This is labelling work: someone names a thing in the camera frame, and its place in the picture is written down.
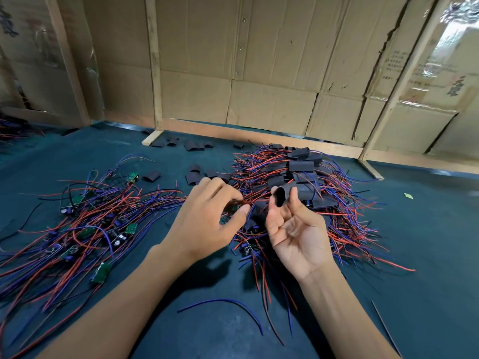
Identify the pile of unsleeved wired boards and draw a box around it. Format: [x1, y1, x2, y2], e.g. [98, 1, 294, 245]
[0, 155, 188, 359]

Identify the person's left forearm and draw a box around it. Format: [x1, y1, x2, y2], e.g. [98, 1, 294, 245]
[37, 246, 196, 359]

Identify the pale slanted wooden post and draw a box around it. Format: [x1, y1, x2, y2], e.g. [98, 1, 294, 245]
[358, 0, 454, 180]

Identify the clear plastic sheet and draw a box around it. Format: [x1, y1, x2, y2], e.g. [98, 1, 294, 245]
[423, 0, 479, 109]

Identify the loose blue wire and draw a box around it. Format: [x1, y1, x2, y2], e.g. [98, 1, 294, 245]
[177, 298, 264, 335]

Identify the wire pile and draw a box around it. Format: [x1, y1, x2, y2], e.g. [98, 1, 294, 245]
[0, 114, 31, 141]

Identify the wide wooden post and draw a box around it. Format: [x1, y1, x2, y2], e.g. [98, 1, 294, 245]
[43, 0, 91, 126]

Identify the thin wooden post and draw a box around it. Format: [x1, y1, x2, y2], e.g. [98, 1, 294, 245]
[142, 0, 164, 147]

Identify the person's left hand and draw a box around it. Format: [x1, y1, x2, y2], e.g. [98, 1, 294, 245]
[161, 176, 253, 265]

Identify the pile of black sleeve pieces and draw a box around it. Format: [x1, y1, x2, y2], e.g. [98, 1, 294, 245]
[142, 134, 233, 185]

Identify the person's right forearm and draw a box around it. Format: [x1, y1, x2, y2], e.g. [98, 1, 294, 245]
[299, 258, 401, 359]

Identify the person's right hand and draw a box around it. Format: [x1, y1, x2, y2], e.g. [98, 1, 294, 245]
[265, 186, 335, 283]

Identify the wooden ledge board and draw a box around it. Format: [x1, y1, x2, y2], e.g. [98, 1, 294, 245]
[105, 112, 479, 175]

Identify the pile of sleeved wired boards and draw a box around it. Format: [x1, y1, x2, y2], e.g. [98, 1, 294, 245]
[221, 144, 416, 345]

